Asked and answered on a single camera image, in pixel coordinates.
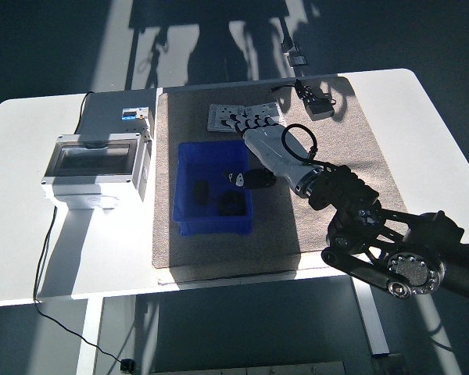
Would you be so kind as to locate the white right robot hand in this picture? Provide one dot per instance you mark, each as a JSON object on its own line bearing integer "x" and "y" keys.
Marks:
{"x": 273, "y": 150}

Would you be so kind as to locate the black hex nut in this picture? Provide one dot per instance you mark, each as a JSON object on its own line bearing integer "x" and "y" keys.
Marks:
{"x": 200, "y": 192}
{"x": 231, "y": 204}

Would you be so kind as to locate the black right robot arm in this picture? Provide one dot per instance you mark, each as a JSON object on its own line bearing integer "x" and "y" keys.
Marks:
{"x": 348, "y": 187}

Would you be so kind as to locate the blue plastic box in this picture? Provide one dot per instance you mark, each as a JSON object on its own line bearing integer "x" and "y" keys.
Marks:
{"x": 215, "y": 228}

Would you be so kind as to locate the white socket panel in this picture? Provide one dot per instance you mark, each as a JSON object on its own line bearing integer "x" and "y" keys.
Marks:
{"x": 271, "y": 107}
{"x": 219, "y": 117}

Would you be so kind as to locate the black power adapter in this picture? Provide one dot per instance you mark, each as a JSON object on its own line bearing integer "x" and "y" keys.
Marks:
{"x": 320, "y": 110}

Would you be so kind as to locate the black floor connector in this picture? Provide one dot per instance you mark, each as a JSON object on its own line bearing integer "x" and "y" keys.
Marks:
{"x": 286, "y": 45}

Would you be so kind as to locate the grey-brown mat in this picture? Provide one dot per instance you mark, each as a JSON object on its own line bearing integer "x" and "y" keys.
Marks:
{"x": 226, "y": 254}

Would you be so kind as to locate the blue and white circuit breaker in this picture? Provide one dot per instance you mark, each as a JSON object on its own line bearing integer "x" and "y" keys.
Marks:
{"x": 133, "y": 114}

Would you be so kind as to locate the white table leg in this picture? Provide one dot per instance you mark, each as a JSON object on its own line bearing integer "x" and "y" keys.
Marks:
{"x": 88, "y": 340}
{"x": 377, "y": 332}

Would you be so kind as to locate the grey metal foot plate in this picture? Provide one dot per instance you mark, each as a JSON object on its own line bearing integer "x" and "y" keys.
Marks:
{"x": 389, "y": 364}

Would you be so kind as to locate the grey electrical enclosure box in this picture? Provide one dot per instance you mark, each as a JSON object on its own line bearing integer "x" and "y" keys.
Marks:
{"x": 94, "y": 172}

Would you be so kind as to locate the grey metal base plate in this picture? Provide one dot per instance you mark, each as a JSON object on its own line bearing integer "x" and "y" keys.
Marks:
{"x": 246, "y": 369}

